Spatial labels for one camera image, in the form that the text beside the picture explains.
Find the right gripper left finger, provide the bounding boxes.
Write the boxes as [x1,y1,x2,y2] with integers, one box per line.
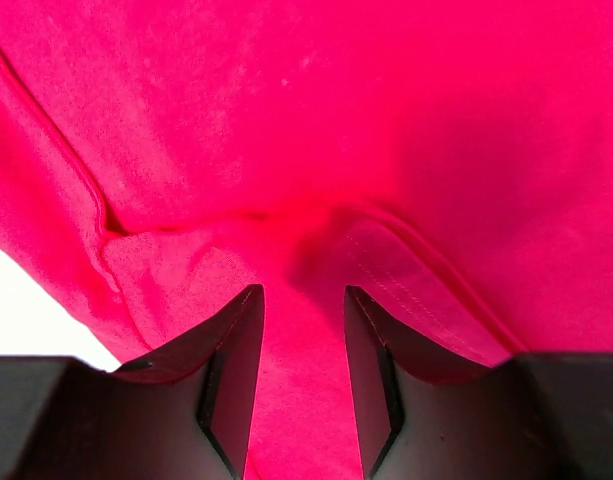
[0,285,264,479]

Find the red t-shirt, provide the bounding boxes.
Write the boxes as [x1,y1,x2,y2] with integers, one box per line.
[0,1,613,479]

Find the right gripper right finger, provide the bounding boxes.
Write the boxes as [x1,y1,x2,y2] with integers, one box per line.
[344,286,613,479]

